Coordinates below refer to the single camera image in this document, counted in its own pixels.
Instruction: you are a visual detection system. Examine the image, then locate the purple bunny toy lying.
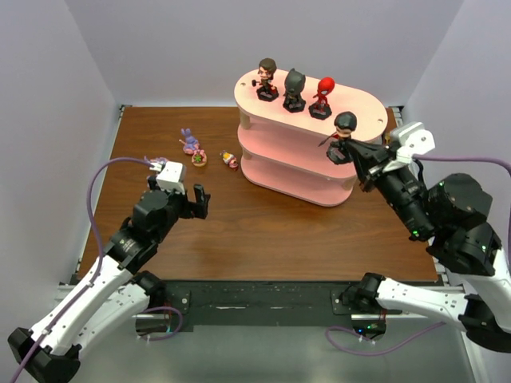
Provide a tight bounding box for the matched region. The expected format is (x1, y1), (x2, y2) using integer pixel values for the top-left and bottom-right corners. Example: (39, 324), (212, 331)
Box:
(144, 156), (168, 168)

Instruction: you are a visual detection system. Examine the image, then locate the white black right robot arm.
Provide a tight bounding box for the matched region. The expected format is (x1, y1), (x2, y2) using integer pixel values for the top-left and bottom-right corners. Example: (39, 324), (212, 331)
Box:
(339, 139), (510, 353)

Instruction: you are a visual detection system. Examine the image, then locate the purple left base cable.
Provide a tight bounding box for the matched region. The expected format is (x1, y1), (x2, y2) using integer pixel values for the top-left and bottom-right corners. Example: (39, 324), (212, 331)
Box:
(135, 306), (184, 342)

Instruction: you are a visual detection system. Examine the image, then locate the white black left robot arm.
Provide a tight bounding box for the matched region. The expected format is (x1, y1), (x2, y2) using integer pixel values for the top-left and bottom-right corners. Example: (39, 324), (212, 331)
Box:
(8, 184), (211, 382)

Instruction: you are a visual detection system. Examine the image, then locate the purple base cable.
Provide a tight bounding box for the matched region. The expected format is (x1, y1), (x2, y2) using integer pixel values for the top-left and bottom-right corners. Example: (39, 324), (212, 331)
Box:
(135, 306), (184, 342)
(325, 321), (446, 357)

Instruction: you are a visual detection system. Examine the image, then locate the red spider hero figurine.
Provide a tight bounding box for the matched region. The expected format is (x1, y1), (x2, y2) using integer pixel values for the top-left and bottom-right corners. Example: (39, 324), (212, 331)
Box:
(308, 77), (335, 120)

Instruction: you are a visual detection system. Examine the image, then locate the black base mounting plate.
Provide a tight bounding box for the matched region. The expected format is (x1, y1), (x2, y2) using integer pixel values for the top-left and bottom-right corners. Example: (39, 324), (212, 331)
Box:
(149, 280), (378, 331)

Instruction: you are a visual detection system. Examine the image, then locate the purple bunny toy upright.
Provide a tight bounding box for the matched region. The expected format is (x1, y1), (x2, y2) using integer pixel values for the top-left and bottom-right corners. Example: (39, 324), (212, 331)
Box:
(179, 128), (200, 155)

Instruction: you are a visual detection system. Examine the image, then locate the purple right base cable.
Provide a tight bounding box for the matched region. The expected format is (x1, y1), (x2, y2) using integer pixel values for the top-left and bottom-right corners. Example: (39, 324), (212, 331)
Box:
(325, 321), (446, 357)

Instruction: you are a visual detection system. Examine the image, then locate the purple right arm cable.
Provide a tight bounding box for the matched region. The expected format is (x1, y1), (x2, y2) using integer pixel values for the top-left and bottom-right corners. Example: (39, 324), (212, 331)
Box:
(413, 153), (511, 179)

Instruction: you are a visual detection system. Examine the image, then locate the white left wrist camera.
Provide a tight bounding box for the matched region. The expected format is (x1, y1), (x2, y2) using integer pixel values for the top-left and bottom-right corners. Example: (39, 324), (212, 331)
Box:
(156, 161), (187, 195)

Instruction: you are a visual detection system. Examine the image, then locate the pink donut toy green star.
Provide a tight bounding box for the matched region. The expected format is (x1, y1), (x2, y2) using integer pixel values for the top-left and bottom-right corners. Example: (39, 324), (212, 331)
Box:
(191, 149), (208, 168)

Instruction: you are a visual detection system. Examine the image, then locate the black-haired figurine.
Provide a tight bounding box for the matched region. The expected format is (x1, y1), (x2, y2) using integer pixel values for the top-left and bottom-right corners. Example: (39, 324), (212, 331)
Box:
(318, 112), (358, 165)

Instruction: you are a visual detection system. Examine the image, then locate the brown-haired hero figurine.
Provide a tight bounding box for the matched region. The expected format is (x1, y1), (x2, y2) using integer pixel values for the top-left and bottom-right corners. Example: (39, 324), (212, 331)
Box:
(252, 57), (279, 102)

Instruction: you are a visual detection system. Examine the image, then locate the pink yellow character toy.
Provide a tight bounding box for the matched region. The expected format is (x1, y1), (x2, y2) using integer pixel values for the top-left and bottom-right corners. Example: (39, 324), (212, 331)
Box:
(220, 150), (239, 171)

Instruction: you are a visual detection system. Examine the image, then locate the black bat-masked figurine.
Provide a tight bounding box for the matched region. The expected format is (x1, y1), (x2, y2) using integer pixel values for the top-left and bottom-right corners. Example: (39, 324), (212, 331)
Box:
(283, 68), (306, 113)

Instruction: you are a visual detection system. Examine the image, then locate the pink three-tier oval shelf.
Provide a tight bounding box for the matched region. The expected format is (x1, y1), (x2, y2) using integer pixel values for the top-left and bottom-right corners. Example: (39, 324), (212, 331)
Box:
(234, 69), (388, 207)

